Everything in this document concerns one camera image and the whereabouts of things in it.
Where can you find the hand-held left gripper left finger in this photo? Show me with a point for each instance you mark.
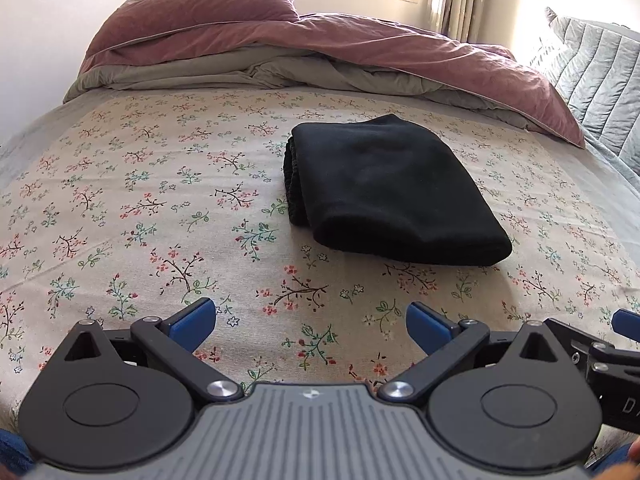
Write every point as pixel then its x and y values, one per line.
pixel 192 322

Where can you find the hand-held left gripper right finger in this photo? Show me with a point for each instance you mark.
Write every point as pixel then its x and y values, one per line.
pixel 427 327

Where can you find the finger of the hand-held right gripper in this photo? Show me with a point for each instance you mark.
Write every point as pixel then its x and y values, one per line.
pixel 575 337
pixel 627 321

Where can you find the black pants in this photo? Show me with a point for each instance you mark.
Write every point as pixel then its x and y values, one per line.
pixel 390 185

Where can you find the floral blanket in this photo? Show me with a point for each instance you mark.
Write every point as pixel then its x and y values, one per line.
pixel 150 185

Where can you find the grey quilted headboard cushion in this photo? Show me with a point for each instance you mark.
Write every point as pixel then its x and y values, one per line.
pixel 600 70

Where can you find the pink duvet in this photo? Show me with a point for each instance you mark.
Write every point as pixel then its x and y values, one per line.
pixel 400 55

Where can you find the pink pillow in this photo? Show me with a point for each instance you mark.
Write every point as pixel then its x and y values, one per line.
pixel 200 10

